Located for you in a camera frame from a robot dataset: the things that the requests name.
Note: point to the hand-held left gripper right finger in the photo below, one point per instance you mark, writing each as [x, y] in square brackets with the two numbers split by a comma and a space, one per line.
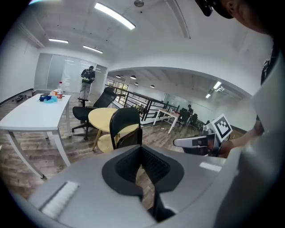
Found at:
[196, 178]

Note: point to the wooden top white-legged desk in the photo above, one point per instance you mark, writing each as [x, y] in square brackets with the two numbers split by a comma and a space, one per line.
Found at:
[167, 112]

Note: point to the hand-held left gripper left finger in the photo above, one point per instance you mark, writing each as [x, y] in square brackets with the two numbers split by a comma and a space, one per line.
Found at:
[89, 189]

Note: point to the round ceiling sensor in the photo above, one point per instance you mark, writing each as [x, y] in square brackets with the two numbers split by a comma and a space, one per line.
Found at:
[139, 2]

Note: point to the round yellow wooden table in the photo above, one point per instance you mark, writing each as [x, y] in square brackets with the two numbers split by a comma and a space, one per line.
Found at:
[100, 118]

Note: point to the person's head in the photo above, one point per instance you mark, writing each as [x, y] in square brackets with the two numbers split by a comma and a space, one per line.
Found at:
[245, 15]

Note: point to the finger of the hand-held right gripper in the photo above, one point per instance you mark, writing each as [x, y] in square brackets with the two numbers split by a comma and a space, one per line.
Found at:
[191, 143]

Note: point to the black metal railing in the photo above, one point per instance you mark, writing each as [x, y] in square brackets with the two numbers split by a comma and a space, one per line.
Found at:
[147, 109]

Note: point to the blue cloth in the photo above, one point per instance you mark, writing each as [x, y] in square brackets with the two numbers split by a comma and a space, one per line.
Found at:
[47, 99]

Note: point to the black head-mounted camera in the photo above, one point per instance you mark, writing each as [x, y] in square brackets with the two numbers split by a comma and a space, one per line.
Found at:
[206, 7]

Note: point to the large glass window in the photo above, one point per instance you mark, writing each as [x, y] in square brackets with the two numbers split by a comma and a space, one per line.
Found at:
[118, 85]

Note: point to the frosted glass partition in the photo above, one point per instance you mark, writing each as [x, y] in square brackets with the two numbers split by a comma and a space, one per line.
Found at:
[55, 71]

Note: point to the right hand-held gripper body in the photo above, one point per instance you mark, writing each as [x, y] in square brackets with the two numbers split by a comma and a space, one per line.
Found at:
[221, 128]

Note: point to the person's right forearm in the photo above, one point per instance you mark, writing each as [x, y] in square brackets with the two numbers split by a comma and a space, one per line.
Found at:
[242, 138]

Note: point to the white rectangular table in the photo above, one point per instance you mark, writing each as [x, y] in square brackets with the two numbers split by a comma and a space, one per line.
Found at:
[33, 115]

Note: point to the black folding chair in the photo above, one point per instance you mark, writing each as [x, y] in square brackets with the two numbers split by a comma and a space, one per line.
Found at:
[124, 120]

